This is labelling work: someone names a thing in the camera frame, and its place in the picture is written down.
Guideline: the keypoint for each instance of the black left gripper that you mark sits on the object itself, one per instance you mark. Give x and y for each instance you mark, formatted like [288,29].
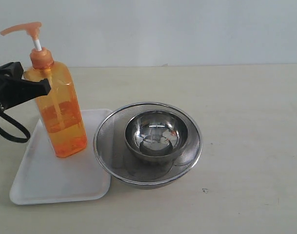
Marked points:
[14,90]

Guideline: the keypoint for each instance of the orange soap pump bottle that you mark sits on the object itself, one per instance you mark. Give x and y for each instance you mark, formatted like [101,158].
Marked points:
[59,110]

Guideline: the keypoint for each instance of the small stainless steel bowl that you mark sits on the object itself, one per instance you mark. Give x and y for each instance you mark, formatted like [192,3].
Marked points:
[156,136]

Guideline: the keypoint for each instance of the white plastic tray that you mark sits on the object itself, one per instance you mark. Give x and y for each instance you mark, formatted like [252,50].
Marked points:
[44,178]

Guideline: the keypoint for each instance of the steel mesh strainer basket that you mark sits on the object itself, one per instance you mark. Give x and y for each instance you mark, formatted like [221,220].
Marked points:
[113,155]

